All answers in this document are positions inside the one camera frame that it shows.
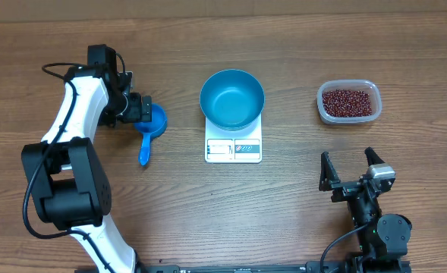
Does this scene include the white digital kitchen scale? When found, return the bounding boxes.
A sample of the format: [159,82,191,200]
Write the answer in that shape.
[204,115,263,163]

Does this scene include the teal metal bowl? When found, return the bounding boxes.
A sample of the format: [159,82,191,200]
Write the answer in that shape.
[200,69,266,130]

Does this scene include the clear plastic container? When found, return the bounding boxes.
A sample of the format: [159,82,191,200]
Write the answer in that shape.
[316,80,382,124]

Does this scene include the blue plastic measuring scoop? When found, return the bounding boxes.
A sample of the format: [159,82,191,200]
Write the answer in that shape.
[134,104,168,166]

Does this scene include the red adzuki beans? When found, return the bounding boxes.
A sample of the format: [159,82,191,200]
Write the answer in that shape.
[322,89,372,118]

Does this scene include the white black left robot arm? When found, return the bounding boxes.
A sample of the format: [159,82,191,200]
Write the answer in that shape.
[21,44,152,272]

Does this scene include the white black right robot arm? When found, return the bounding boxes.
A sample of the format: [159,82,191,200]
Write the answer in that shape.
[319,147,412,273]

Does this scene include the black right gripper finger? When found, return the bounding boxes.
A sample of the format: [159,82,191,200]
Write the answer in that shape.
[319,152,340,191]
[364,147,385,166]

